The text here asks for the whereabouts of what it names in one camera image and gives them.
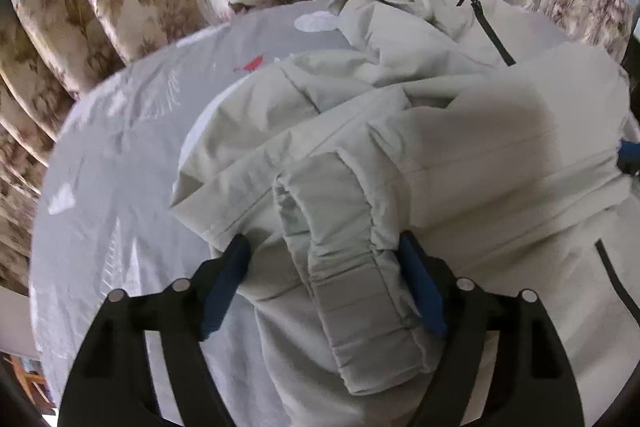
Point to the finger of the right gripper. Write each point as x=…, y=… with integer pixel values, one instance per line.
x=628, y=158

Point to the wooden chair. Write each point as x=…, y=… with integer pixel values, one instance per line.
x=28, y=374

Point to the grey animal print bedsheet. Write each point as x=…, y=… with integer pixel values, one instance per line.
x=103, y=221

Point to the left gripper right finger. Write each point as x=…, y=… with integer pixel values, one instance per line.
x=530, y=383

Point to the beige hooded jacket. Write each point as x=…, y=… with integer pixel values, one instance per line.
x=506, y=172

